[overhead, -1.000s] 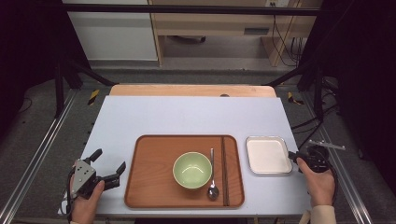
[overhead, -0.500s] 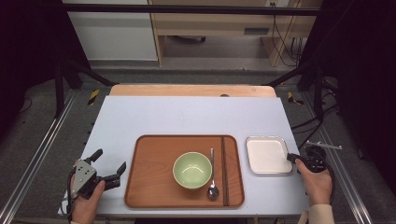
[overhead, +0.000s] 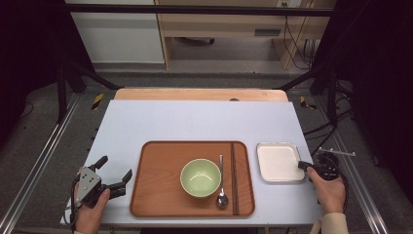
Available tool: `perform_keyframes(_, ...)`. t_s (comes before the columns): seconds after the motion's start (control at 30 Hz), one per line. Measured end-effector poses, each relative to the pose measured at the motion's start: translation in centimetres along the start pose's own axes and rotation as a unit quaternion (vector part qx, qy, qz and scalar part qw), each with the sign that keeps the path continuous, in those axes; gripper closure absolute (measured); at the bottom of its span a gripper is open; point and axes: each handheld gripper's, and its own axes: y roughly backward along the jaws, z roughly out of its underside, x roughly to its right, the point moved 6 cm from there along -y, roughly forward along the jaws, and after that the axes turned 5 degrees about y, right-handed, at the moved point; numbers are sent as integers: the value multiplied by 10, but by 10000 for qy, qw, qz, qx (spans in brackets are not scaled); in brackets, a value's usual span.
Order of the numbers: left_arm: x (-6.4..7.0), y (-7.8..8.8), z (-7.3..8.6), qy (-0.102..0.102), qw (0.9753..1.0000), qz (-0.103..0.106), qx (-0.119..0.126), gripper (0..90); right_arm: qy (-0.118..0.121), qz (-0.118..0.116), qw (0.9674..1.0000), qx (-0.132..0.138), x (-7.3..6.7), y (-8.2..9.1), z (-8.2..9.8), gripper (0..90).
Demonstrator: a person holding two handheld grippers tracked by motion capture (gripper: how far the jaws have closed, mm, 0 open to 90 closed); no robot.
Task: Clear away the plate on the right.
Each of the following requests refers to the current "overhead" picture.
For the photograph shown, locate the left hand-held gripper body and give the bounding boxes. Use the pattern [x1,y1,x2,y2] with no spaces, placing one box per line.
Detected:
[74,166,127,210]

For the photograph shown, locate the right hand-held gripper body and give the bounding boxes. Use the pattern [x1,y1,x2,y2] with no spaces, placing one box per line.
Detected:
[313,147,357,181]

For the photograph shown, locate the white square plate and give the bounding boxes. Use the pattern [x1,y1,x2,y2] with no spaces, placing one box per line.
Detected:
[255,141,307,183]

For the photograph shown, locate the brown wooden tray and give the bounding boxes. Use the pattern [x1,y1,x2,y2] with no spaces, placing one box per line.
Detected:
[129,139,256,218]

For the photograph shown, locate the green bowl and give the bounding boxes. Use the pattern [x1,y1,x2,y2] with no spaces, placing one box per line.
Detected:
[179,158,222,199]

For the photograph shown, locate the metal spoon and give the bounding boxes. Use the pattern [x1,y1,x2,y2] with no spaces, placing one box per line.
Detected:
[215,154,230,210]

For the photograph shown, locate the person's right hand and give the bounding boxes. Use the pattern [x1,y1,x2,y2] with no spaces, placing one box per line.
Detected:
[306,166,348,216]

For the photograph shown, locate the person's left hand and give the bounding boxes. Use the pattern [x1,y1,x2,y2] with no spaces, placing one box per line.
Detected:
[74,188,112,233]

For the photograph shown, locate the yellow black tape strip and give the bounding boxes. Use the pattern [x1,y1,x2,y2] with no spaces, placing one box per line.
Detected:
[299,96,318,110]
[91,93,105,111]

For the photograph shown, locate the black metal stand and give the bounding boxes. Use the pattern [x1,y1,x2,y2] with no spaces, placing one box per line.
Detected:
[56,58,121,125]
[277,61,339,128]

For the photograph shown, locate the black curtain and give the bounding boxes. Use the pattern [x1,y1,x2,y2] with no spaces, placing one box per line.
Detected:
[311,0,413,203]
[0,0,95,147]

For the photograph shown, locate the light wooden table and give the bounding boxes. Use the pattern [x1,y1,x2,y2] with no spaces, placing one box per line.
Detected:
[113,87,289,102]

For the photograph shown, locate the white cabinet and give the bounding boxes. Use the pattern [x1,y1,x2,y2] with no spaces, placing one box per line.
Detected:
[64,0,166,64]

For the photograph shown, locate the light wooden desk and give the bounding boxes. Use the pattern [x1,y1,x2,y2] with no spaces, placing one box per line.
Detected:
[154,0,337,70]

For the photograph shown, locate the black horizontal metal bar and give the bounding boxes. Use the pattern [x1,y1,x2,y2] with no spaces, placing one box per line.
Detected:
[64,3,339,18]

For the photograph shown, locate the aluminium floor rail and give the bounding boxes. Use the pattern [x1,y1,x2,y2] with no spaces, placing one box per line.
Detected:
[313,97,391,234]
[0,94,82,234]

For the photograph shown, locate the thin black floor cable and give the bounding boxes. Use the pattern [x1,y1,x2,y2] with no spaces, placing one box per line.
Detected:
[18,101,35,120]

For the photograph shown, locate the hanging black cables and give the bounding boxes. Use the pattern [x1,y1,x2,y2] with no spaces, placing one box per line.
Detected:
[282,14,318,71]

